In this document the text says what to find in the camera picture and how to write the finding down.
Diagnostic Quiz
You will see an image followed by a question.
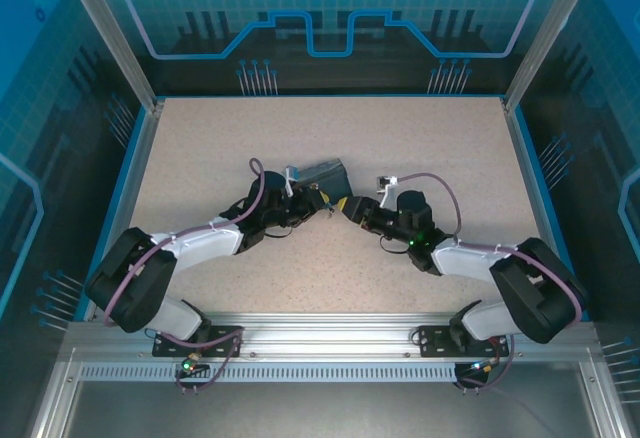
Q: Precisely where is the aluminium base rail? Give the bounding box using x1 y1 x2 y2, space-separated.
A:
64 310 601 363

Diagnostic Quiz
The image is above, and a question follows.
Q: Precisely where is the grey metal base panel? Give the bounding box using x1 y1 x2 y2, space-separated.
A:
29 377 621 438

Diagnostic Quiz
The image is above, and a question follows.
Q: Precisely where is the grey slotted cable duct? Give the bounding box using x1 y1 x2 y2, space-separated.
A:
74 361 464 384

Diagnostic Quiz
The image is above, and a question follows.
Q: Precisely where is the aluminium frame post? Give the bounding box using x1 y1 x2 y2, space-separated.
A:
55 0 166 112
501 0 599 113

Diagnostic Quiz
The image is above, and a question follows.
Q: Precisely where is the starry night tin box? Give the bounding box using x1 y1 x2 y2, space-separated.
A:
297 156 355 200

